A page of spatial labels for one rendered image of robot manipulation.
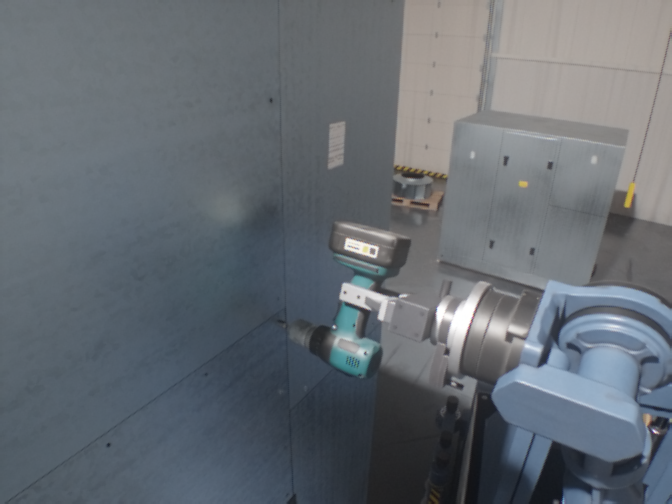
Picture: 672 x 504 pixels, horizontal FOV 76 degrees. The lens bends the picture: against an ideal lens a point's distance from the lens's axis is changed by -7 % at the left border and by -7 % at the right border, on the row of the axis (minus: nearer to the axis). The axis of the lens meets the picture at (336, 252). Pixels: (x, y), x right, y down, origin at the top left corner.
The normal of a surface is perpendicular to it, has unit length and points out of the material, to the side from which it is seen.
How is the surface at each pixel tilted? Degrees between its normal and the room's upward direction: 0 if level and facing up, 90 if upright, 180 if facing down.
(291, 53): 90
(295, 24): 90
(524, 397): 106
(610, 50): 90
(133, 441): 90
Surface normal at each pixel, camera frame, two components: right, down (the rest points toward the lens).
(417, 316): -0.50, 0.00
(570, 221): -0.55, 0.36
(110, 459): 0.84, 0.26
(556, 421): -0.53, 0.58
